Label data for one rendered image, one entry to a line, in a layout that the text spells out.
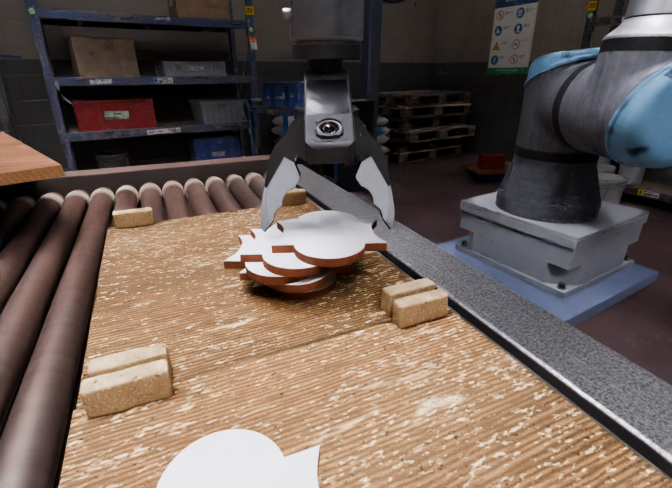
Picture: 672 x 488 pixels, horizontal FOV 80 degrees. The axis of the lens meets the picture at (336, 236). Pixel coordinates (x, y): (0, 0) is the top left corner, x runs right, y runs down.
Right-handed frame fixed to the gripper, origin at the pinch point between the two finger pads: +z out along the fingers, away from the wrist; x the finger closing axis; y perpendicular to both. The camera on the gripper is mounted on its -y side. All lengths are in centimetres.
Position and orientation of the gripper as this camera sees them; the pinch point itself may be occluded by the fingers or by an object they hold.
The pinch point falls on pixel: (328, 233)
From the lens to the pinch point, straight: 46.9
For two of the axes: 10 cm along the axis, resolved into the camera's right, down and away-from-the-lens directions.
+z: 0.0, 9.2, 3.9
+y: -0.6, -3.9, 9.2
